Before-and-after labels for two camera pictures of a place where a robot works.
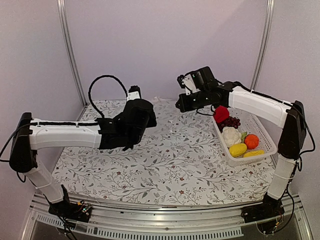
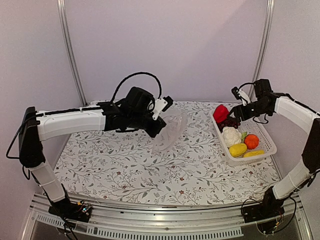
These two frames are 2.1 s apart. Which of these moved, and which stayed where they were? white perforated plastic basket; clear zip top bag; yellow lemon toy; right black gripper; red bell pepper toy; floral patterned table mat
Moved: clear zip top bag; right black gripper
Stayed: white perforated plastic basket; yellow lemon toy; floral patterned table mat; red bell pepper toy
